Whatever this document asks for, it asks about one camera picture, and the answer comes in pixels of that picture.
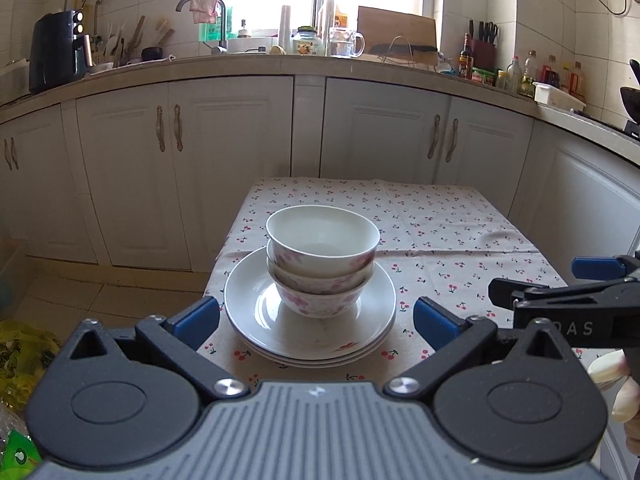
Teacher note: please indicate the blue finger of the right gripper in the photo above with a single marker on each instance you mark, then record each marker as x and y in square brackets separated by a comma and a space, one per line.
[505, 293]
[604, 269]

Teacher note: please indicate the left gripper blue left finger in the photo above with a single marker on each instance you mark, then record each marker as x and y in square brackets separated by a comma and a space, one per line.
[173, 343]

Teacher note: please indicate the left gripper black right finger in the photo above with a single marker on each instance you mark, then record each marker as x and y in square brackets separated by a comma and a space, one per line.
[459, 343]

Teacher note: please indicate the white plate with fruit print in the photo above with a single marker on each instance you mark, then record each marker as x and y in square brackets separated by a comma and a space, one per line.
[253, 304]

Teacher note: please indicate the white bowl pink flowers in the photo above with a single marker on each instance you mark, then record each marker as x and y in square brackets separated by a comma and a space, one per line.
[318, 305]

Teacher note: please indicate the white floral bowl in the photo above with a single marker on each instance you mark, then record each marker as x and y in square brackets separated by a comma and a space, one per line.
[317, 286]
[321, 241]

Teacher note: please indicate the white kitchen cabinets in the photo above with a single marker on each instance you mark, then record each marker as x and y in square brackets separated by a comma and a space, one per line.
[151, 178]

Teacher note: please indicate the kitchen faucet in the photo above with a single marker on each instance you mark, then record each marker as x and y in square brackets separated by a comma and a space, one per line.
[209, 13]

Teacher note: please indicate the right gloved hand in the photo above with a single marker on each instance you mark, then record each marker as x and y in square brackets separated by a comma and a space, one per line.
[618, 453]

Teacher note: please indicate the cherry print tablecloth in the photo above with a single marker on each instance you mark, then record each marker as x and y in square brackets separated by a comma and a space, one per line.
[443, 242]

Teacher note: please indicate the yellow plastic bag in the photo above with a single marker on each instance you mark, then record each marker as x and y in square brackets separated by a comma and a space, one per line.
[26, 354]

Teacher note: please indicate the white plastic tray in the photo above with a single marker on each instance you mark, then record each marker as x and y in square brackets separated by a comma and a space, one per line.
[546, 94]

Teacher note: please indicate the clear oil bottle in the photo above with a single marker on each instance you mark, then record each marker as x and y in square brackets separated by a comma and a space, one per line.
[514, 76]

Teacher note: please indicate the dark soy sauce bottle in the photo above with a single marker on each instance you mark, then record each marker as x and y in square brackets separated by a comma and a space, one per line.
[466, 58]

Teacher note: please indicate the red knife block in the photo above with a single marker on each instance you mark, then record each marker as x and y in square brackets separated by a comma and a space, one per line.
[484, 37]

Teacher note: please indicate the wooden cutting board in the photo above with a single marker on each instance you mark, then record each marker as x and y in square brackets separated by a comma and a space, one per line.
[401, 36]

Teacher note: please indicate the glass teapot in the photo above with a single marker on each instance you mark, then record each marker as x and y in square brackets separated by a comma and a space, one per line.
[346, 43]

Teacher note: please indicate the black air fryer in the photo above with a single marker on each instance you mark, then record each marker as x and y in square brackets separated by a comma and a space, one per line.
[61, 51]

